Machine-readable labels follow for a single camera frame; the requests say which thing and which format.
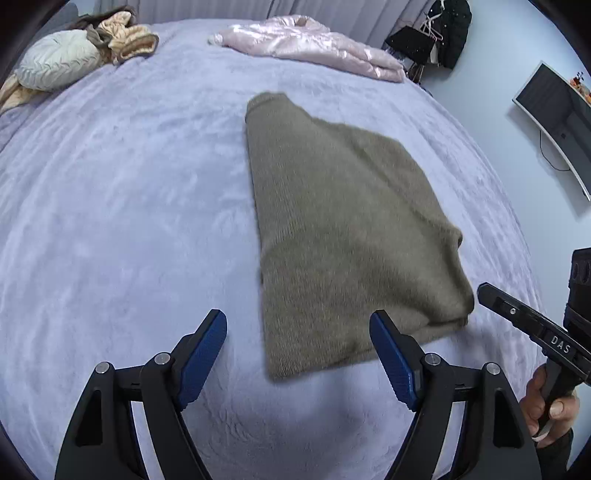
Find pink satin puffer jacket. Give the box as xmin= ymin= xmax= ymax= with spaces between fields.
xmin=208 ymin=15 xmax=406 ymax=83

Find lavender plush bed blanket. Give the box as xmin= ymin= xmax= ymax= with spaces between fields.
xmin=1 ymin=19 xmax=542 ymax=479

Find brown knit sweater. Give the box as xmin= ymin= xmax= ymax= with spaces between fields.
xmin=245 ymin=92 xmax=475 ymax=382

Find person right hand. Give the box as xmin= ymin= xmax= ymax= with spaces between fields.
xmin=519 ymin=365 xmax=580 ymax=448

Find wall mounted television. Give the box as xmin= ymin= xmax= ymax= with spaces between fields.
xmin=513 ymin=62 xmax=590 ymax=201

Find white round pleated cushion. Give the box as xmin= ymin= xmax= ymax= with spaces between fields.
xmin=15 ymin=30 xmax=102 ymax=92

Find grey pleated curtains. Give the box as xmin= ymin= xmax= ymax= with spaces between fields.
xmin=91 ymin=0 xmax=433 ymax=47

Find beige and brown clothes pile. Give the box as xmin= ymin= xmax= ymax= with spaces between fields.
xmin=1 ymin=5 xmax=159 ymax=112

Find black coat on rack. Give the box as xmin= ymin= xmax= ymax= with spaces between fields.
xmin=428 ymin=0 xmax=472 ymax=70

